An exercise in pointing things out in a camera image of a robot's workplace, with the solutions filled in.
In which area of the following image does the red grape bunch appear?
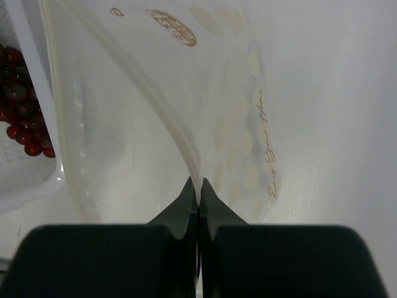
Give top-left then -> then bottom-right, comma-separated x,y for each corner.
1,46 -> 56,158

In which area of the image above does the white perforated plastic basket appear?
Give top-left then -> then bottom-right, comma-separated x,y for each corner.
1,1 -> 65,213

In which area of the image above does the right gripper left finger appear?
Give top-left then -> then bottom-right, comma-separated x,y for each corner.
148,178 -> 198,297

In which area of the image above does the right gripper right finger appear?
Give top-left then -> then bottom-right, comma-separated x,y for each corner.
198,178 -> 248,297

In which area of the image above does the clear dotted zip bag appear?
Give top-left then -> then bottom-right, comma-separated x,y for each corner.
39,1 -> 280,223

